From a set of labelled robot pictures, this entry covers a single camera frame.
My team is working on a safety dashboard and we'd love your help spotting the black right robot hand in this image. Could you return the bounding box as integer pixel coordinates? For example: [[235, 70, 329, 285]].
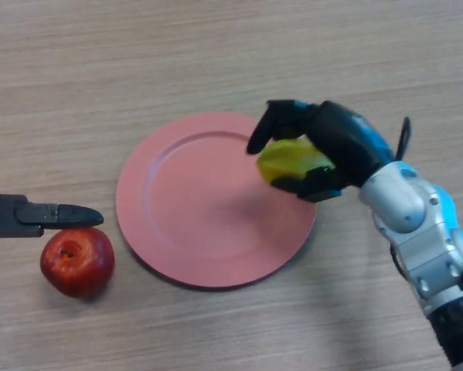
[[246, 99, 395, 203]]

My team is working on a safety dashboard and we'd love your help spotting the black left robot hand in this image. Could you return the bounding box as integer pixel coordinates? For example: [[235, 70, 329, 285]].
[[0, 53, 104, 239]]

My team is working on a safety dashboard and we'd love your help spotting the yellow starfruit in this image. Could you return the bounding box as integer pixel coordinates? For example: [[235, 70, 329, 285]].
[[257, 134, 336, 189]]

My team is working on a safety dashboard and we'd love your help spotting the pink round plate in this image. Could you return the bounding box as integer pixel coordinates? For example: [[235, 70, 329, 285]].
[[114, 111, 318, 290]]

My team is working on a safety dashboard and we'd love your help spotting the red apple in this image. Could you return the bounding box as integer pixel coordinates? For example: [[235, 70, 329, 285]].
[[39, 226, 115, 298]]

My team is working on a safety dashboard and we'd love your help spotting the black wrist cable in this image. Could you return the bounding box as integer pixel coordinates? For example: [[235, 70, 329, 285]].
[[393, 117, 412, 162]]

